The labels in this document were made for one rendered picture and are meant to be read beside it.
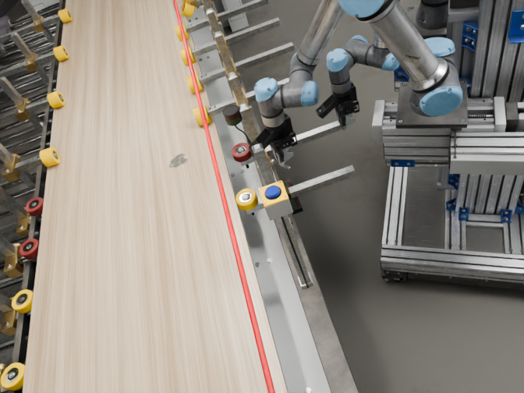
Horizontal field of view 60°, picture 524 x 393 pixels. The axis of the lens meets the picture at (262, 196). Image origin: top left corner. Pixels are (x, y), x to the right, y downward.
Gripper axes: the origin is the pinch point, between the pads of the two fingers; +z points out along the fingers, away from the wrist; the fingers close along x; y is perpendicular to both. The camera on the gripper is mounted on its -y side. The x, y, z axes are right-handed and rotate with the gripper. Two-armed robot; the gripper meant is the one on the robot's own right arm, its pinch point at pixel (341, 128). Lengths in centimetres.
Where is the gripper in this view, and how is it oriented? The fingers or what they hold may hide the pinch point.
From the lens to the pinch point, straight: 194.1
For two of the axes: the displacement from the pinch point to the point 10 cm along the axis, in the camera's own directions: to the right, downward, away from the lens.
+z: 2.5, 6.1, 7.5
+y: 9.4, -3.4, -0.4
